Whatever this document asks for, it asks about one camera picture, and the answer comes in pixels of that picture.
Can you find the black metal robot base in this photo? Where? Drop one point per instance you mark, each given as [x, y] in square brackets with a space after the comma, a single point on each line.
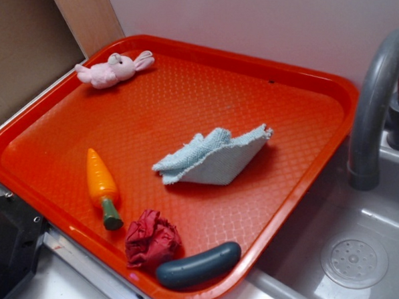
[21, 235]

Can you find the orange toy carrot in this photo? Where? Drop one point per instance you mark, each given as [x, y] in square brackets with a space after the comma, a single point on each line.
[103, 190]

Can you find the light blue folded cloth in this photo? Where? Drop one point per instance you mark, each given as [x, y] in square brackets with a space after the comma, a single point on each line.
[215, 159]

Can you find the orange plastic tray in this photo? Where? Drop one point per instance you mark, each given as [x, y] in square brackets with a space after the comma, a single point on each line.
[190, 90]

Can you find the crumpled red paper ball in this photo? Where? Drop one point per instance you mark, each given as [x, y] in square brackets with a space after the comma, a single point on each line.
[151, 241]

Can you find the pink plush bunny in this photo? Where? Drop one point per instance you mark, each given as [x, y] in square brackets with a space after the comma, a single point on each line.
[118, 68]

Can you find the dark teal toy sausage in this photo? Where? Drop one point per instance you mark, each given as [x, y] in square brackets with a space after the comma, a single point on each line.
[186, 272]

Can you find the light wooden board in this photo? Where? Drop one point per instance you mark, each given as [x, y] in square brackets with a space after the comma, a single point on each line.
[93, 23]

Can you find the grey toy sink basin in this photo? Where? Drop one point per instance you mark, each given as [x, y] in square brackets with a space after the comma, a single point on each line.
[338, 243]

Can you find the grey toy faucet spout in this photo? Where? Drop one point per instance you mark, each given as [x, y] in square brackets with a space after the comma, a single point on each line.
[371, 115]

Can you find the brown cardboard panel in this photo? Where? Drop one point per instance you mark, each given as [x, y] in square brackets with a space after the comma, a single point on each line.
[36, 49]

